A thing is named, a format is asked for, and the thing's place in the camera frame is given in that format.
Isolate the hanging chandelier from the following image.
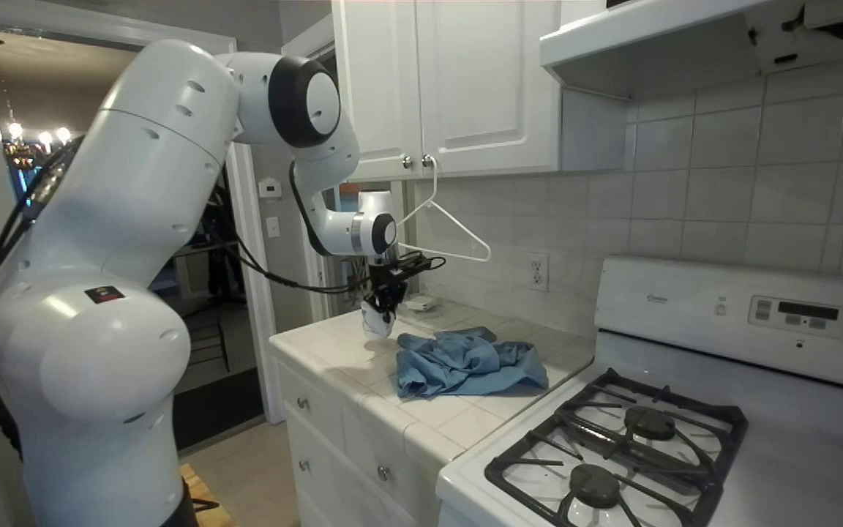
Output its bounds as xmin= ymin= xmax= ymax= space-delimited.
xmin=0 ymin=27 xmax=78 ymax=170

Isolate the blue cloth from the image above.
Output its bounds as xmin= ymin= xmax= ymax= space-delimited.
xmin=392 ymin=325 xmax=550 ymax=401

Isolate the black stove grate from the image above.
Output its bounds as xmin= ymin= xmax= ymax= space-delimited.
xmin=482 ymin=366 xmax=749 ymax=527

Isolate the white base cabinet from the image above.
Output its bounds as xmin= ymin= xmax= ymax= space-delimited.
xmin=273 ymin=353 xmax=446 ymax=527

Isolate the white range hood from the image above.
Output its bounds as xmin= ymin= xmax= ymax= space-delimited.
xmin=535 ymin=0 xmax=843 ymax=104

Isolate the white power adapter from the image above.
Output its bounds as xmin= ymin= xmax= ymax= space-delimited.
xmin=402 ymin=292 xmax=443 ymax=316

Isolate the white wall outlet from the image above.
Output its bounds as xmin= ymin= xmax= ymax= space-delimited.
xmin=523 ymin=248 xmax=553 ymax=292

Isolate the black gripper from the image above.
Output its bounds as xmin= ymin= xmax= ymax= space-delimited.
xmin=365 ymin=254 xmax=417 ymax=328

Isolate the white gas stove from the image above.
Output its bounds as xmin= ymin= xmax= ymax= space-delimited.
xmin=436 ymin=254 xmax=843 ymax=527

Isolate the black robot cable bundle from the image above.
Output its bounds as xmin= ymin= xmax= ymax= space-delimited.
xmin=0 ymin=133 xmax=378 ymax=461

